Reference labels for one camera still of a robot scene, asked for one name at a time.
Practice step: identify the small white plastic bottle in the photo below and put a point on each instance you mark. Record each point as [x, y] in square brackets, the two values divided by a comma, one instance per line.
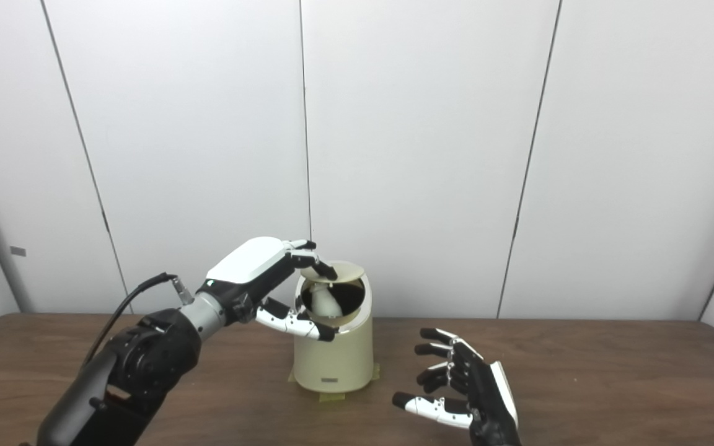
[326, 303]

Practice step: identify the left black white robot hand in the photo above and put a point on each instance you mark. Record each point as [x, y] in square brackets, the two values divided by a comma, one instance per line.
[248, 266]

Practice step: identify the cream-colored cylindrical bin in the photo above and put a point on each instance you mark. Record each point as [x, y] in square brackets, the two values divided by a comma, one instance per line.
[335, 359]

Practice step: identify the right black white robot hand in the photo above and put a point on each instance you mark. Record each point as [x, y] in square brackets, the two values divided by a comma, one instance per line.
[484, 396]

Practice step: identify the round cream bin lid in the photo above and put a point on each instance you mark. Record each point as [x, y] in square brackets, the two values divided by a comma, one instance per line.
[348, 271]

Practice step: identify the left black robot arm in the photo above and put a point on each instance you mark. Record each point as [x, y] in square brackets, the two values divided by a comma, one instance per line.
[134, 371]

